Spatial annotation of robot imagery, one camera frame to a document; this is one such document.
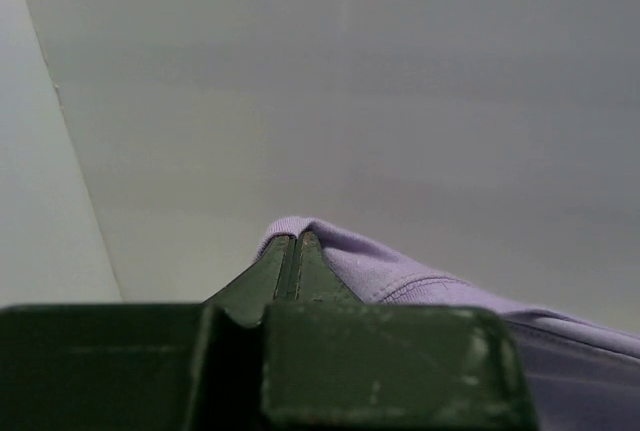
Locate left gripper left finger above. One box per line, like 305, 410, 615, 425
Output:
1, 237, 294, 430

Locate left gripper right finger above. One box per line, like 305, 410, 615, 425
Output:
260, 231, 539, 430

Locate purple t shirt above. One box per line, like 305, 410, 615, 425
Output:
252, 217, 640, 431

